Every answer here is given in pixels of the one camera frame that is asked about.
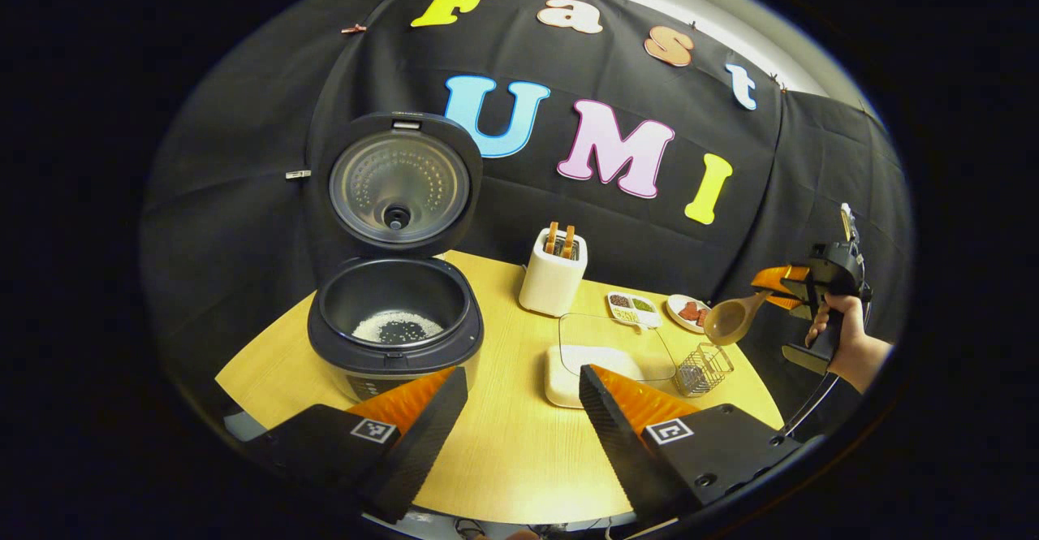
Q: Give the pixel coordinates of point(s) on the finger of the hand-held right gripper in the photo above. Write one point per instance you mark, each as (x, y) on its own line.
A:
(779, 276)
(786, 300)

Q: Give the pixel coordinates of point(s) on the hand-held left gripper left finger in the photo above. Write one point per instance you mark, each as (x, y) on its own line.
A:
(422, 451)

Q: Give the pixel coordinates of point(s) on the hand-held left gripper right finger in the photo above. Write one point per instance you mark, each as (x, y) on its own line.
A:
(625, 451)

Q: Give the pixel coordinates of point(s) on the wooden spoon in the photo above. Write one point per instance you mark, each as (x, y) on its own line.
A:
(730, 321)

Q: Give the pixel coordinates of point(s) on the clear rice container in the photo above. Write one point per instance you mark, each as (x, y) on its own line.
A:
(568, 369)

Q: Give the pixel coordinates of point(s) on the white rice portion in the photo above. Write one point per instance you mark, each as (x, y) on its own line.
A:
(381, 325)

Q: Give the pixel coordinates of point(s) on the dark grey rice cooker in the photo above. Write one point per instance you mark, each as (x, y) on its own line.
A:
(341, 337)

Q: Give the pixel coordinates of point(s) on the red meat slice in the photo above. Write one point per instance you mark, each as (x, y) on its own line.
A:
(703, 317)
(688, 311)

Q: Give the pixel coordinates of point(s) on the small white plate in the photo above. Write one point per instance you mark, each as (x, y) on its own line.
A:
(675, 317)

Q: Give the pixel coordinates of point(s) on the white divided bean dish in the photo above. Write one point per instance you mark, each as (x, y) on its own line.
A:
(633, 311)

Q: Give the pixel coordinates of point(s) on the white toaster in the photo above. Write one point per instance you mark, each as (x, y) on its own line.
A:
(552, 284)

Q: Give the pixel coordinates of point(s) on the toasted bread slice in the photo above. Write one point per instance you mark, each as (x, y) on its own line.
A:
(568, 242)
(551, 238)

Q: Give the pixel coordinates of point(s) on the black backdrop cloth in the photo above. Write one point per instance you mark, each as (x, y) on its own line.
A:
(243, 199)

